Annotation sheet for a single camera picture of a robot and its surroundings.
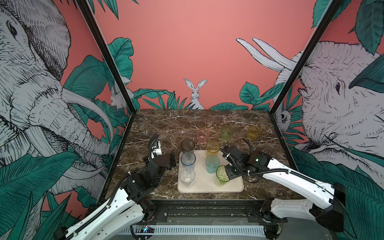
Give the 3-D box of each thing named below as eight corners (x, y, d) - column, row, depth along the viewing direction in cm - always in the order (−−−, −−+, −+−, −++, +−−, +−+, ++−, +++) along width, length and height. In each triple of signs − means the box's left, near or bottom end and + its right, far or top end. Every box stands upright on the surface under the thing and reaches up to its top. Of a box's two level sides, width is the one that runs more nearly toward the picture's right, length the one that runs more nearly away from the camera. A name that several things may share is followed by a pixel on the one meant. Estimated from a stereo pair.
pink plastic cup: (196, 143, 104) (196, 141, 102) (196, 130, 111) (196, 128, 109) (209, 143, 104) (209, 141, 102) (208, 130, 111) (208, 128, 109)
